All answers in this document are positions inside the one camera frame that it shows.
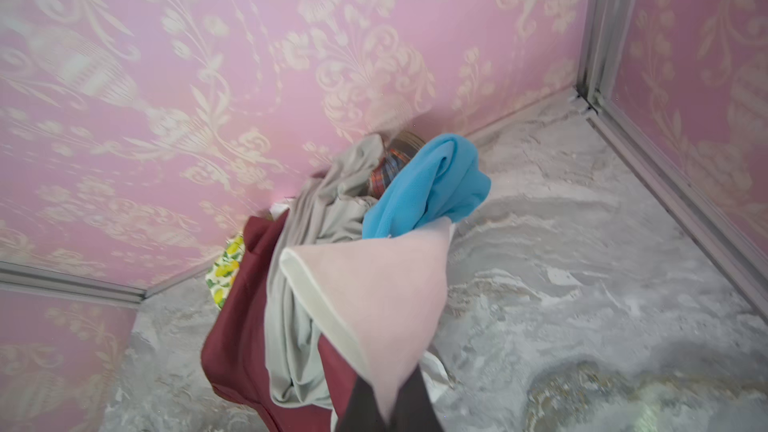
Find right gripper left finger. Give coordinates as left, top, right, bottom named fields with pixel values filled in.
left=335, top=377, right=387, bottom=432

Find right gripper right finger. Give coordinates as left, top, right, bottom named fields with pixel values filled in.
left=392, top=366, right=444, bottom=432

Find white cloth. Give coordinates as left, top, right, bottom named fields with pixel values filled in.
left=268, top=196, right=455, bottom=421

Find maroon cloth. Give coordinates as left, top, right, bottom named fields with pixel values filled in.
left=201, top=211, right=338, bottom=431

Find yellow floral cloth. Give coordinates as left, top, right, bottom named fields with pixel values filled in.
left=205, top=233, right=245, bottom=310

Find grey cloth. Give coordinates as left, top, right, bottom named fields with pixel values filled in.
left=264, top=134, right=385, bottom=409

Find blue cloth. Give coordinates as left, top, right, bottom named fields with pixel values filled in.
left=362, top=134, right=492, bottom=239

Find plaid cloth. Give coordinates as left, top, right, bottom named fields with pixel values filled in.
left=368, top=131, right=425, bottom=199

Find left aluminium corner post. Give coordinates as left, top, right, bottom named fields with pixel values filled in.
left=1, top=261, right=208, bottom=305

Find aluminium corner post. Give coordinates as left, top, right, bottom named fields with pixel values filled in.
left=1, top=261, right=208, bottom=305
left=577, top=0, right=767, bottom=314

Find right aluminium corner post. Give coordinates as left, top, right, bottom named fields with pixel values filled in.
left=577, top=0, right=767, bottom=314

